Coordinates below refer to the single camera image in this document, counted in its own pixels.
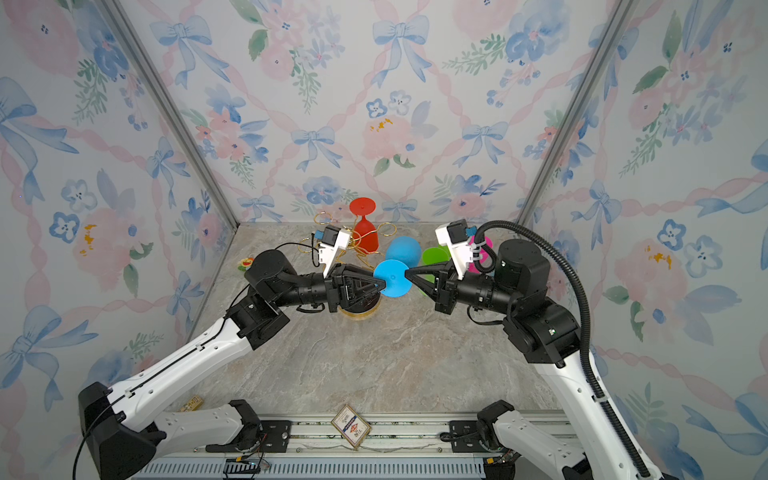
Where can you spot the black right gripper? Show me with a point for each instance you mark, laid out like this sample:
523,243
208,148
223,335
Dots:
446,292

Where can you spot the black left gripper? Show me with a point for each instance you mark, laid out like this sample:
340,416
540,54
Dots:
341,292

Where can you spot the lime green back wine glass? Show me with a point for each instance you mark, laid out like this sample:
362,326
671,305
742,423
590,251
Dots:
435,255

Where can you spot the magenta wine glass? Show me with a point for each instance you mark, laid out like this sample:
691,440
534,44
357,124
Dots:
481,261

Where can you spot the blue back wine glass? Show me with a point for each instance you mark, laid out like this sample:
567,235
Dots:
402,254

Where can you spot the red wine glass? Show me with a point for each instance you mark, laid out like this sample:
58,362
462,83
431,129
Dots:
365,234

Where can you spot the gold wire glass rack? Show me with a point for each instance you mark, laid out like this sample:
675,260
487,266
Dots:
352,255

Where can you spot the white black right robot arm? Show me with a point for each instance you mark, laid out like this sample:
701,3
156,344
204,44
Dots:
556,344

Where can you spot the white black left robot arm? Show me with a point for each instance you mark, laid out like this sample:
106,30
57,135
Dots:
125,426

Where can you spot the colourful small toy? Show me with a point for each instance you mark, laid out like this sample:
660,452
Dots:
245,264

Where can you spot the diamond printed card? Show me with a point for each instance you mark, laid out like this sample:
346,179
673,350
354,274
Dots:
351,426

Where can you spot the yellow label tag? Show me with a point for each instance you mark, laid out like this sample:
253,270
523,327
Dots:
192,404

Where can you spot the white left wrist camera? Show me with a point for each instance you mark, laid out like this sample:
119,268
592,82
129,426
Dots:
331,240

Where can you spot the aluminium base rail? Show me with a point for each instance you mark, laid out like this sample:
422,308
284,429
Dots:
398,446

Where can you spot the right corner aluminium post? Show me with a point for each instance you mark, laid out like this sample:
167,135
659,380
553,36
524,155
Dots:
608,41

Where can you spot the corner aluminium post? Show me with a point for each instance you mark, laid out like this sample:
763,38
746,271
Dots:
608,41
117,19

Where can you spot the left corner aluminium post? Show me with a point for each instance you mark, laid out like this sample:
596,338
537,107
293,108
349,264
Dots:
117,19

